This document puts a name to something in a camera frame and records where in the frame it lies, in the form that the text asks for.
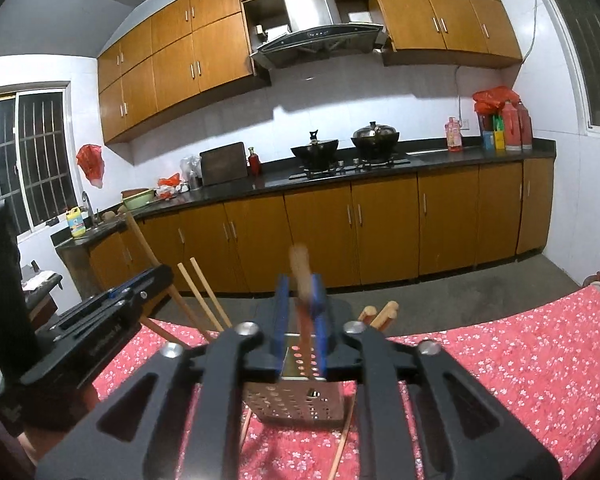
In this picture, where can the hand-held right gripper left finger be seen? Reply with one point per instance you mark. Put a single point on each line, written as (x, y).
(282, 330)

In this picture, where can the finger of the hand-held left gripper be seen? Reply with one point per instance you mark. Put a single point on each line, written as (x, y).
(105, 315)
(150, 276)

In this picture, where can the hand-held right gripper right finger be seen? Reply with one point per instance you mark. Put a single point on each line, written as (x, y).
(320, 320)

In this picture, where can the beige perforated utensil holder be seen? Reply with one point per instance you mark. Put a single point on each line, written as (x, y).
(300, 400)

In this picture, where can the white cloth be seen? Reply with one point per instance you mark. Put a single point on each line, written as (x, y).
(42, 280)

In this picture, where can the green basin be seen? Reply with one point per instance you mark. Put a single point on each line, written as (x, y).
(137, 202)

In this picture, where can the yellow detergent bottle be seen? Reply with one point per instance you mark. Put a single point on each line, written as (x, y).
(75, 225)

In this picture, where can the orange plastic bag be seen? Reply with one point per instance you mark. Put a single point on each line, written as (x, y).
(169, 181)

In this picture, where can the metal faucet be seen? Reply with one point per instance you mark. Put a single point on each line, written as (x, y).
(86, 200)

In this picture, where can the wooden base cabinets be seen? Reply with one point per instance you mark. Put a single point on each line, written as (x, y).
(380, 230)

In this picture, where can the clear plastic bag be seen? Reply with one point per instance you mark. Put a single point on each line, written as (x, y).
(190, 170)

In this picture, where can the dark wooden cutting board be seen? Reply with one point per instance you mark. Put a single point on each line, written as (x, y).
(223, 164)

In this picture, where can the small red bottle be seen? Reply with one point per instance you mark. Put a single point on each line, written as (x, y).
(254, 164)

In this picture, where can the gas stove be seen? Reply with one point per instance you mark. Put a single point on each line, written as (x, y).
(350, 167)

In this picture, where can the window with metal grille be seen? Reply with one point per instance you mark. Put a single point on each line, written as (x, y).
(40, 160)

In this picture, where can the black wok with lid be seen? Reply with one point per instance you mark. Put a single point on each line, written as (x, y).
(375, 142)

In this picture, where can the red floral tablecloth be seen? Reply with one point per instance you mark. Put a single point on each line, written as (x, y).
(505, 370)

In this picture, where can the pink bottle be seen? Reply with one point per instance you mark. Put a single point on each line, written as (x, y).
(455, 137)

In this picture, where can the black kitchen countertop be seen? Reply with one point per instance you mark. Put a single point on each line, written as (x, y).
(480, 156)

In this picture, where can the blue container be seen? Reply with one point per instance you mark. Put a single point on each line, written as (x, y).
(488, 141)

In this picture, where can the yellow container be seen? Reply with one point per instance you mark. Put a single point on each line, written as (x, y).
(500, 141)

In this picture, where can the green bottle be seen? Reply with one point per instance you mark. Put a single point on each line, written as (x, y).
(497, 124)

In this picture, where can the large red bottle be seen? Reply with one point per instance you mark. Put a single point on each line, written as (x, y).
(512, 130)
(526, 130)

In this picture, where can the white box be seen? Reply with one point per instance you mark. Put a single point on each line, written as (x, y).
(359, 16)
(270, 33)

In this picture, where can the red plastic bag over bottles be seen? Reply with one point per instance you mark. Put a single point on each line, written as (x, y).
(495, 97)

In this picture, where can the steel range hood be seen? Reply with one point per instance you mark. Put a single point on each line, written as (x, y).
(310, 10)

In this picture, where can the plain window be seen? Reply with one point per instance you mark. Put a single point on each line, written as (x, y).
(595, 50)

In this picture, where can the red plastic bag on wall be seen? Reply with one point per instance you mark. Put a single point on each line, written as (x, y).
(90, 160)

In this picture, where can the wooden wall cabinets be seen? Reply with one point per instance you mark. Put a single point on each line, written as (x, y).
(180, 65)

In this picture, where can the white wall socket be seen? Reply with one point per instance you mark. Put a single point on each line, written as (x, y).
(465, 125)

